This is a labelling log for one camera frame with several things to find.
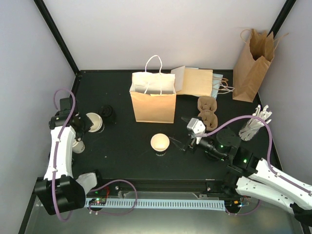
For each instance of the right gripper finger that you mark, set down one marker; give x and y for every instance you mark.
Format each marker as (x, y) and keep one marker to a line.
(188, 119)
(181, 146)

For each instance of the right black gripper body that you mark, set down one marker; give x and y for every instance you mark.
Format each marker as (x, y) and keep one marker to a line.
(191, 145)

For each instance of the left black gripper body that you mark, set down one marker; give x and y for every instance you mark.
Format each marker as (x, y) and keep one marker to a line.
(85, 126)

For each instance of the white paper cup stack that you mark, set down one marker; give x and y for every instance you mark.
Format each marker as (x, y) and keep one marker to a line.
(97, 123)
(78, 147)

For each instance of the orange paper bag white handles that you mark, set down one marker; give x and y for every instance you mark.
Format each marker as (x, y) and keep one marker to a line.
(153, 96)

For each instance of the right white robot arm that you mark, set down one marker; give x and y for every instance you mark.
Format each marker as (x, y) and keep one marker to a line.
(246, 173)

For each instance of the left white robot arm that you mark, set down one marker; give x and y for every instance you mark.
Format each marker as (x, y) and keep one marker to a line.
(58, 190)

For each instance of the right black lid stack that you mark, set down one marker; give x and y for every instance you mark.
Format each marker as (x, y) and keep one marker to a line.
(211, 157)

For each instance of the black lid stack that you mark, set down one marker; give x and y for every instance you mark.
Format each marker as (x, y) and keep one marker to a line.
(107, 114)
(211, 157)

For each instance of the left black lid stack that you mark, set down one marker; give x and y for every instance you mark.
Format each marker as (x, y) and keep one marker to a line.
(107, 114)

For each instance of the tan flat paper bag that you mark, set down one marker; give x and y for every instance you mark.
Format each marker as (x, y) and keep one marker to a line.
(182, 85)

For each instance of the light blue flat paper bag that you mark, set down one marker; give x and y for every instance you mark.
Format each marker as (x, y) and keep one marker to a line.
(203, 82)

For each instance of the white stirrer bundle in cup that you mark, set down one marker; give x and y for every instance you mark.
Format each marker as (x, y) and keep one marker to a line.
(252, 126)

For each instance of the standing brown paper bag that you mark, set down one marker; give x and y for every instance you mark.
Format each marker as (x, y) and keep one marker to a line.
(253, 64)

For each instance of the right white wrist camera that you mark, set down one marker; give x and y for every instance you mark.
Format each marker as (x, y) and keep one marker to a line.
(196, 126)

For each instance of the light blue cable duct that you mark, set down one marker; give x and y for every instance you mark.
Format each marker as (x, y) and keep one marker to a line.
(216, 205)

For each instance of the left black frame post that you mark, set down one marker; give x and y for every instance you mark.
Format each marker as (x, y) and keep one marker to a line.
(56, 34)

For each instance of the black frame post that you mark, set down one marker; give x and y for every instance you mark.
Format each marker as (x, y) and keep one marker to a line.
(56, 34)
(287, 7)

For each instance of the right black frame post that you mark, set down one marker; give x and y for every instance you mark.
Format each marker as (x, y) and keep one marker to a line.
(287, 7)

